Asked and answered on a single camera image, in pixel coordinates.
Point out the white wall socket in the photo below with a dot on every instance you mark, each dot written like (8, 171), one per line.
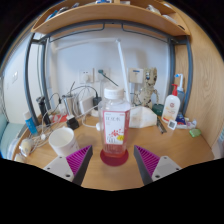
(86, 76)
(106, 77)

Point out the wooden tree creature figurine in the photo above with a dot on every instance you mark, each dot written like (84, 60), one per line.
(148, 91)

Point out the clear drink bottle white cap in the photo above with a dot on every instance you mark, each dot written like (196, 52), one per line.
(114, 130)

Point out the white desk lamp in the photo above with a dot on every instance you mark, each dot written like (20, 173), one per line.
(122, 70)

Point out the white paper cup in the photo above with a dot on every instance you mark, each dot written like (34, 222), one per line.
(64, 143)

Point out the small white oval gadget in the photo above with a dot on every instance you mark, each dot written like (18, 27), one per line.
(98, 126)

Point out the white wall switch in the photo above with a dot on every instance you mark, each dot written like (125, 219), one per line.
(15, 77)

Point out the striped blue white fabric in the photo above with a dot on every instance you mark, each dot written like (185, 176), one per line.
(221, 140)

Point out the silver metal tumbler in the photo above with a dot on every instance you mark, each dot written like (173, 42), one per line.
(68, 105)

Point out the black power adapter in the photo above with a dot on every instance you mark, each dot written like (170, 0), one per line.
(72, 124)

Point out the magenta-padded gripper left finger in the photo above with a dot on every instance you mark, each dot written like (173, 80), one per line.
(61, 166)

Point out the small green packet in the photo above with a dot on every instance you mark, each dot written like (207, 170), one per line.
(195, 133)

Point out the clear spray bottle white nozzle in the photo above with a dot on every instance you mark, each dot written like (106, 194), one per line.
(180, 83)

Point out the bagged round white item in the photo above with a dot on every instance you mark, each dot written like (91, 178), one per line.
(26, 146)

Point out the white lotion bottle red pump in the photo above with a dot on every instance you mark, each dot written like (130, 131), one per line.
(171, 110)

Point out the white power bank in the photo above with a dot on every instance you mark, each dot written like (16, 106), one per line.
(86, 106)

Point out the black charger plug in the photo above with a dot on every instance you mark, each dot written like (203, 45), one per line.
(97, 101)

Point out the white wall box blue mark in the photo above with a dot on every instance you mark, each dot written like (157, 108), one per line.
(136, 75)

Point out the bed with teal bedding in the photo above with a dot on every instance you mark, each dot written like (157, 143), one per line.
(8, 136)

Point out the colourful small packets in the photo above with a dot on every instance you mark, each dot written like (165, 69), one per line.
(186, 123)

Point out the blue bottle white cap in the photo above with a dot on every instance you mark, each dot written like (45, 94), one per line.
(30, 125)

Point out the wooden shelf unit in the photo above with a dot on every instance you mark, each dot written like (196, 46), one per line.
(110, 16)

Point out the small white digital thermometer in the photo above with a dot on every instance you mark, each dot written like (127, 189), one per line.
(172, 125)

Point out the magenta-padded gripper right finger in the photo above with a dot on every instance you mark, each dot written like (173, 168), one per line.
(165, 166)

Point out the red flat packet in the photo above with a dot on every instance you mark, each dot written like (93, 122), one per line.
(58, 119)

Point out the black handheld trimmer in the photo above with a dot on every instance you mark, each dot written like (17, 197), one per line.
(42, 108)

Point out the grey metal ruler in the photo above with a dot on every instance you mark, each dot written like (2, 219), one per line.
(161, 126)

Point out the grey metal desk frame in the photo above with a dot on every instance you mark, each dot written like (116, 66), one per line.
(172, 73)

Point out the flat round red coaster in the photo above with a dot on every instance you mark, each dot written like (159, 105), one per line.
(114, 161)

